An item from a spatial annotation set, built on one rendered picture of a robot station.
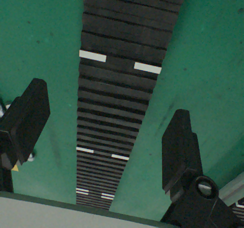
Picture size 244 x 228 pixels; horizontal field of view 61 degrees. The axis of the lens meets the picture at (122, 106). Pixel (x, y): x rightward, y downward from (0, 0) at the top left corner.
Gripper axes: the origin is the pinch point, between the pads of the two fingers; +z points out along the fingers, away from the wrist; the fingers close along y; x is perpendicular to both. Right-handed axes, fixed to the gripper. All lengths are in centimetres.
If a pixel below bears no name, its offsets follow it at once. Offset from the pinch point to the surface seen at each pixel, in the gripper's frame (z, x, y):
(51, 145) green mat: 6.1, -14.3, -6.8
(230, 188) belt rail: 5.2, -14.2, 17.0
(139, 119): 2.7, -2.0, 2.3
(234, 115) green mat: 6.1, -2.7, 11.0
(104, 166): 2.6, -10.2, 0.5
